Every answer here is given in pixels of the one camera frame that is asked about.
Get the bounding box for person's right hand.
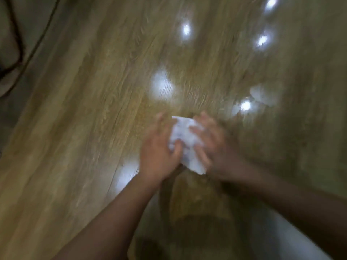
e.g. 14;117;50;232
189;110;246;183

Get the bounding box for white towel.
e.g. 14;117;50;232
168;116;207;176

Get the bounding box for person's left forearm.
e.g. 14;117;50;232
51;173;163;260

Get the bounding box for person's right forearm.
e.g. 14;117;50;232
233;165;347;260

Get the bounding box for person's left hand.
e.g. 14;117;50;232
138;112;184;185

